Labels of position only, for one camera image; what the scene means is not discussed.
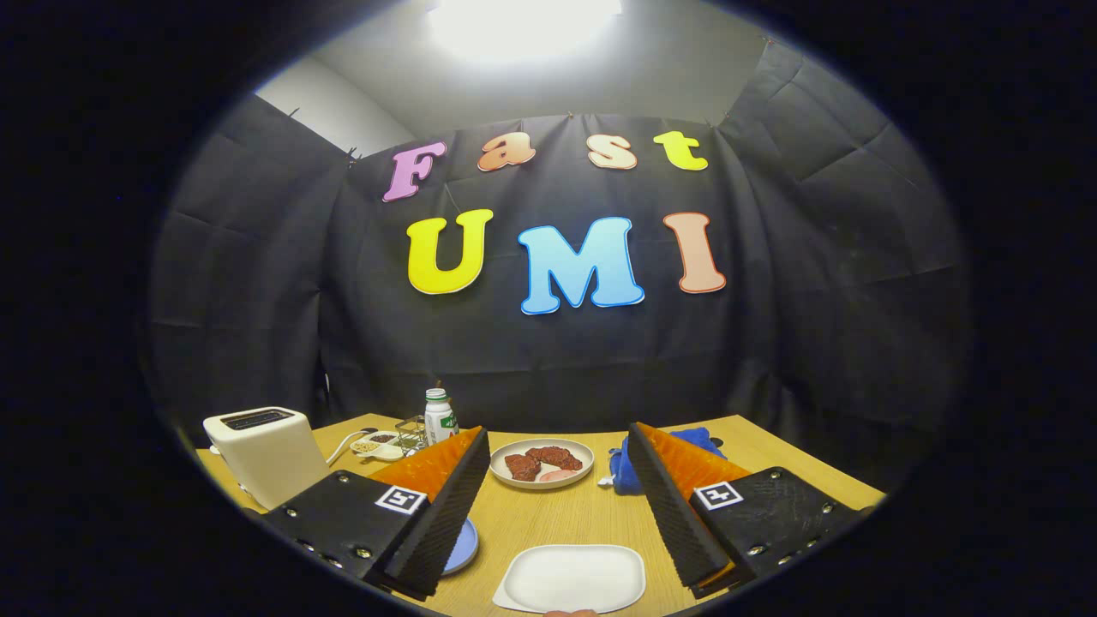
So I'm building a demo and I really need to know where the beige round plate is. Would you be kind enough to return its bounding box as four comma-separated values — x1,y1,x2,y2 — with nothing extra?
489,438,595,490

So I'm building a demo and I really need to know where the white toaster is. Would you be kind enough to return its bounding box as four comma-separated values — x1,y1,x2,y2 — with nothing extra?
203,406,331,512

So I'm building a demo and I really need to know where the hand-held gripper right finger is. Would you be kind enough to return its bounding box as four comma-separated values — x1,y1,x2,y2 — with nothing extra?
627,422,862,599

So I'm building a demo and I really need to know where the blue round plate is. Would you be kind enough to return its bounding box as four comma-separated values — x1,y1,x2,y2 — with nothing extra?
441,517,481,577

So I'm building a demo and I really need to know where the folded blue towel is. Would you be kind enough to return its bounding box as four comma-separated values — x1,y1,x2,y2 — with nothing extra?
597,427,728,496

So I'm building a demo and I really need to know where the white condiment tray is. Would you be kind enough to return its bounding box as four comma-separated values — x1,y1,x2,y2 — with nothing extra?
350,430,405,462

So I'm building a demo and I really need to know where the white plastic bottle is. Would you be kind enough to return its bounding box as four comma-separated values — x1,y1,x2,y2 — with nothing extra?
424,388,460,446

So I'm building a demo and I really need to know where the white toaster cable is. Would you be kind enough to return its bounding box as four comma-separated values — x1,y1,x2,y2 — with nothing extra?
326,427,378,466

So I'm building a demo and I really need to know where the black backdrop cloth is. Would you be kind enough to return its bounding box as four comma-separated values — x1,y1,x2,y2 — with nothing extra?
141,39,974,446

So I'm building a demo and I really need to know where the white square plate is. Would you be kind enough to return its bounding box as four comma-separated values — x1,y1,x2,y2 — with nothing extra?
492,544,647,614

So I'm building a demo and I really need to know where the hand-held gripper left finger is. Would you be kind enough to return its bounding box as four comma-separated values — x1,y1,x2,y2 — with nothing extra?
261,426,492,601

